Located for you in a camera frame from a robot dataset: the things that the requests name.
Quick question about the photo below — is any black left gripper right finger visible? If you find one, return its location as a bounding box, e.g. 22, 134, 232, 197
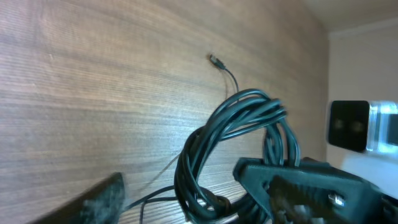
233, 158, 397, 223

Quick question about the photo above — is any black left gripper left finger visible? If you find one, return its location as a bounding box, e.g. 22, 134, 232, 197
33, 172, 125, 224

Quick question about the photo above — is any black cable bundle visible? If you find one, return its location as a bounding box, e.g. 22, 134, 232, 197
124, 54, 302, 224

